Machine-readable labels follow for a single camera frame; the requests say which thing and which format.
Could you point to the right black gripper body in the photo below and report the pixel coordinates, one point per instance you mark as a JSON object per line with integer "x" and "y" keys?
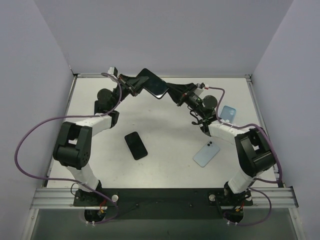
{"x": 185, "y": 94}

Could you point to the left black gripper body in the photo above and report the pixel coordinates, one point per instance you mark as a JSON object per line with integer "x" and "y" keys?
{"x": 127, "y": 84}

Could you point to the light blue phone case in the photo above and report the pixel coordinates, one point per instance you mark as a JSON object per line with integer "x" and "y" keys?
{"x": 228, "y": 114}

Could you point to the light blue phone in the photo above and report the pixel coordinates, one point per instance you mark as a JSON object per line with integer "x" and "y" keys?
{"x": 206, "y": 153}

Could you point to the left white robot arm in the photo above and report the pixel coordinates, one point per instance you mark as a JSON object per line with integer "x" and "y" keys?
{"x": 74, "y": 142}

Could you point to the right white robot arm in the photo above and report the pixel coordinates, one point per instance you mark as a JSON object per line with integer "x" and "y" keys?
{"x": 254, "y": 149}

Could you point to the phone with lilac edge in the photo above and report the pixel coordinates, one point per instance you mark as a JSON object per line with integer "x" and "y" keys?
{"x": 96, "y": 107}

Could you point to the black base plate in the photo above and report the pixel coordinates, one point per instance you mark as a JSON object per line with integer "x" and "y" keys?
{"x": 153, "y": 211}

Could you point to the aluminium front rail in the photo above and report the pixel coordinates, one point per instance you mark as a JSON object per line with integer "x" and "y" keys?
{"x": 64, "y": 198}

